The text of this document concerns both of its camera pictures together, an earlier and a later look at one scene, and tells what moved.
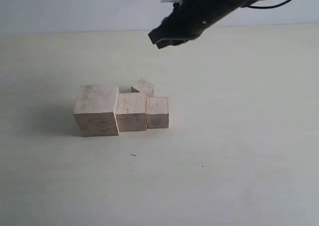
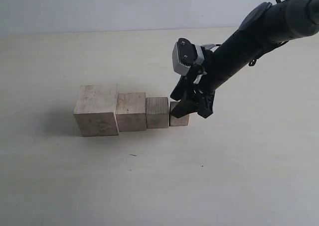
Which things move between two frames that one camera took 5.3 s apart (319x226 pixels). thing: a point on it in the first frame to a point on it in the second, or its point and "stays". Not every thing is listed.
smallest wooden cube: x=144 y=86 to x=176 y=121
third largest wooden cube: x=157 y=112 stays
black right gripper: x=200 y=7 to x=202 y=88
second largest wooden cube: x=131 y=111 stays
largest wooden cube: x=95 y=109 stays
